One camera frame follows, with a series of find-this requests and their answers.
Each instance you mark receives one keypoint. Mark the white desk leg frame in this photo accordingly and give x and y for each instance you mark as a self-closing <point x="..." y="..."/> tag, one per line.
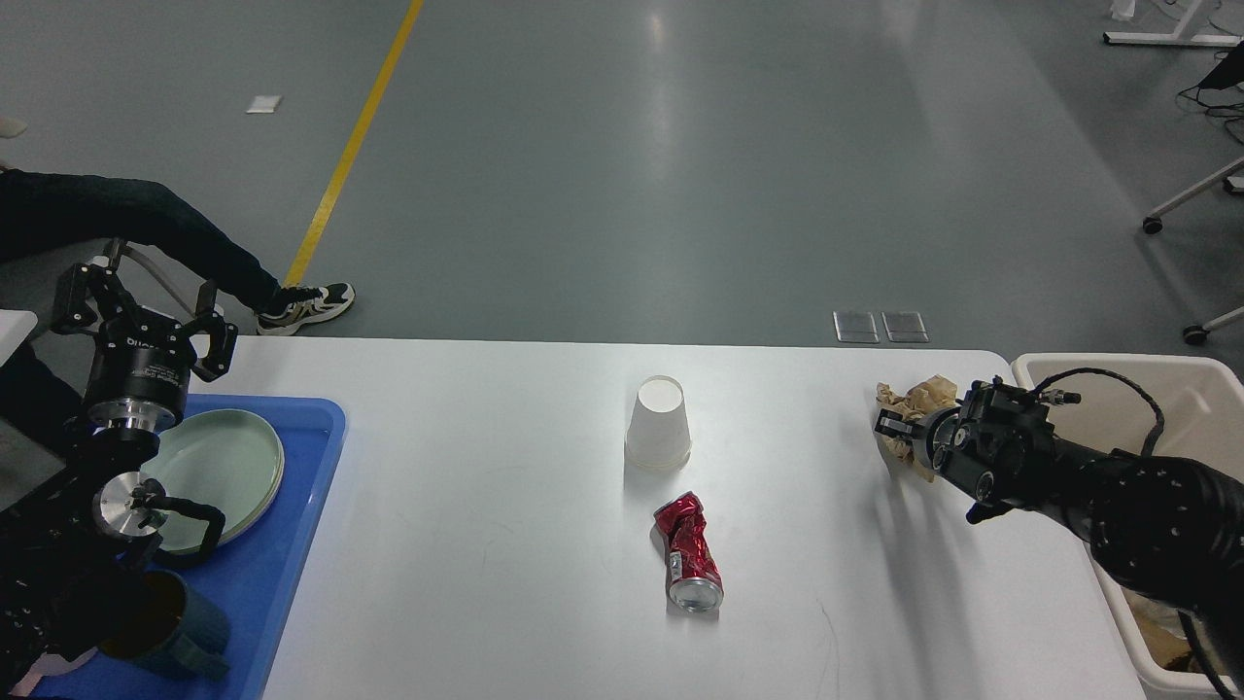
<point x="1186" y="25"/>

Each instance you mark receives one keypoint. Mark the seated person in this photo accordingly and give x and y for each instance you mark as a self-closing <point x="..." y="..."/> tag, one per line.
<point x="42" y="212"/>

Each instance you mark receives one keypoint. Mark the grey office chair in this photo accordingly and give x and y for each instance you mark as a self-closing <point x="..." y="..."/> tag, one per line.
<point x="30" y="283"/>

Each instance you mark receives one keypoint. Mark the brown paper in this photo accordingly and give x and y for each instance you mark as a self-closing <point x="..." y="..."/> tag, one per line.
<point x="922" y="400"/>

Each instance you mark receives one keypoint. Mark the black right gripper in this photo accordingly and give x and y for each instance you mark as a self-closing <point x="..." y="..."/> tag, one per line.
<point x="929" y="440"/>

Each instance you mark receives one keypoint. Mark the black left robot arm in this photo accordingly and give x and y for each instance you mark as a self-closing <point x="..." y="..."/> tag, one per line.
<point x="75" y="549"/>

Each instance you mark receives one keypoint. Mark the crushed red soda can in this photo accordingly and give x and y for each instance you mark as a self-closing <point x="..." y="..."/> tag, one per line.
<point x="693" y="580"/>

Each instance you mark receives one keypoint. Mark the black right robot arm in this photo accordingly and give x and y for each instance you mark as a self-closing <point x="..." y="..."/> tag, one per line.
<point x="1167" y="528"/>

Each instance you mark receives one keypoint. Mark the beige plastic bin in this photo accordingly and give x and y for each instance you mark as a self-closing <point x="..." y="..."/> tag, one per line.
<point x="1203" y="418"/>

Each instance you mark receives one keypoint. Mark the pink mug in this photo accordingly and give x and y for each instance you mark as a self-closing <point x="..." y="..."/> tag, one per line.
<point x="50" y="665"/>

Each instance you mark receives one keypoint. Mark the grey floor socket plate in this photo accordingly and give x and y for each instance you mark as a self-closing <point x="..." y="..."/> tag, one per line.
<point x="905" y="328"/>
<point x="852" y="327"/>

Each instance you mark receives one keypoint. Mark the dark teal mug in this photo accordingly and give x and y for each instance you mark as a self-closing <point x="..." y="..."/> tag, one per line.
<point x="174" y="632"/>

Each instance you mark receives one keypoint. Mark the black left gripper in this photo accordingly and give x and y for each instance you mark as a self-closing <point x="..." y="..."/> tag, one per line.
<point x="140" y="374"/>

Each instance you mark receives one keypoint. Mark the brown paper bag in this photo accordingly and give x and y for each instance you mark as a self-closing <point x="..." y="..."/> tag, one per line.
<point x="1163" y="634"/>

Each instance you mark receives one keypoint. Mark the blue plastic tray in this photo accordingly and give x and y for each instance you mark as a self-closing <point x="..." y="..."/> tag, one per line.
<point x="253" y="578"/>

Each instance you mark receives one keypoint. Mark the light green plate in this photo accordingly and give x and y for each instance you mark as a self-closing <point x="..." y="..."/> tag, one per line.
<point x="194" y="457"/>

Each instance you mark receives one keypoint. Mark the yellow plate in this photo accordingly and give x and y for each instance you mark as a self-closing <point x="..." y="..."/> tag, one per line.
<point x="249" y="490"/>

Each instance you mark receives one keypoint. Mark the white paper cup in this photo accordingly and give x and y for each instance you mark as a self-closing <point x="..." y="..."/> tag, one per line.
<point x="658" y="436"/>

